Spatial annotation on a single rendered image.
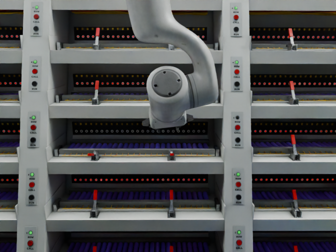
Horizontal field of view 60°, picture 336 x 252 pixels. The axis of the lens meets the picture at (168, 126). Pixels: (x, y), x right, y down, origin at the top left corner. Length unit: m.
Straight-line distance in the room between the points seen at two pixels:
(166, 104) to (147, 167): 0.47
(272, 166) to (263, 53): 0.40
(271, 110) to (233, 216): 0.39
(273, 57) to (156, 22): 0.60
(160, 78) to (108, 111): 0.47
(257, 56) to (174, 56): 0.29
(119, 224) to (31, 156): 0.38
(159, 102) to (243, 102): 0.52
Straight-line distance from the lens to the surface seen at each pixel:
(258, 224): 1.09
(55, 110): 1.08
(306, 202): 1.20
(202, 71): 0.62
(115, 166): 1.02
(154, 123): 0.76
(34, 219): 1.12
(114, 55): 1.07
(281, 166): 1.09
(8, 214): 1.20
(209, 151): 1.06
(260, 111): 1.07
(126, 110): 1.02
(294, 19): 1.42
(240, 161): 1.03
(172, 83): 0.58
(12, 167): 1.14
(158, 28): 0.61
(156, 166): 1.01
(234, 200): 1.04
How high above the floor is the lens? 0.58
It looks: 3 degrees up
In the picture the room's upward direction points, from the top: straight up
